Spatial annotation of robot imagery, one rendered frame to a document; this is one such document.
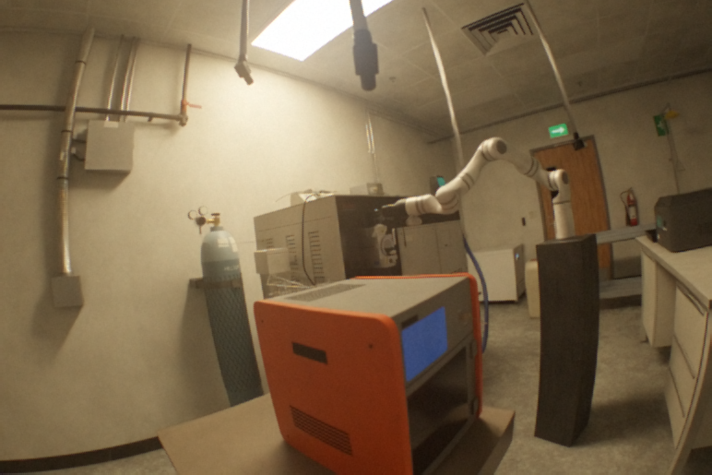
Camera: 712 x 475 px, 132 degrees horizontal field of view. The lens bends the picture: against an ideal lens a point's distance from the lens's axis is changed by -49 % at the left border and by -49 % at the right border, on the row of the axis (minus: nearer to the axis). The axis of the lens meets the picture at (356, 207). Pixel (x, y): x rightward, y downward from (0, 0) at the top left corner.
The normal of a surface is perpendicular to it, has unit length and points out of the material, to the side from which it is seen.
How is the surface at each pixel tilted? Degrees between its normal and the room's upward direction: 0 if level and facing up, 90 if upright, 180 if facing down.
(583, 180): 90
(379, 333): 90
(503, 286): 90
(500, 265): 90
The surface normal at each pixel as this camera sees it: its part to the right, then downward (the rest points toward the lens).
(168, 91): 0.72, -0.16
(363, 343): -0.68, 0.02
